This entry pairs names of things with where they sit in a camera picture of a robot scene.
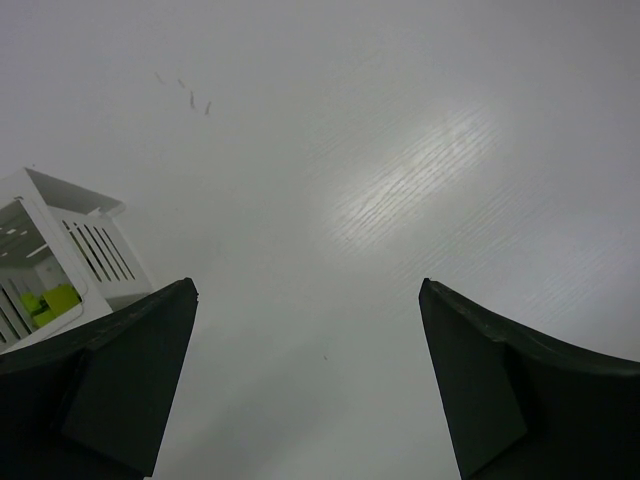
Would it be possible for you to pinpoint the white two-compartment container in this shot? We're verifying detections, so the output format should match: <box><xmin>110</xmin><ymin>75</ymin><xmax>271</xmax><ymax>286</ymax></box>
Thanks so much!
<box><xmin>1</xmin><ymin>168</ymin><xmax>154</xmax><ymax>353</ymax></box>

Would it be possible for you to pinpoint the lime lego brick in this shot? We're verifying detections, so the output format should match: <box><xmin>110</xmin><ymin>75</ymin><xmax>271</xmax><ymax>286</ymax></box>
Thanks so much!
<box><xmin>42</xmin><ymin>284</ymin><xmax>82</xmax><ymax>318</ymax></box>
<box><xmin>20</xmin><ymin>292</ymin><xmax>55</xmax><ymax>328</ymax></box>

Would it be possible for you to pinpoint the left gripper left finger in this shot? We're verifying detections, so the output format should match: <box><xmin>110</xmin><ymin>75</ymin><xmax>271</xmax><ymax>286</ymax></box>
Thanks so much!
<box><xmin>1</xmin><ymin>278</ymin><xmax>198</xmax><ymax>479</ymax></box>

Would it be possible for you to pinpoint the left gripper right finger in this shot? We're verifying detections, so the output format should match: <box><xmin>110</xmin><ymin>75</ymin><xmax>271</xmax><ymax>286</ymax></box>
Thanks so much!
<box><xmin>419</xmin><ymin>279</ymin><xmax>639</xmax><ymax>479</ymax></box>

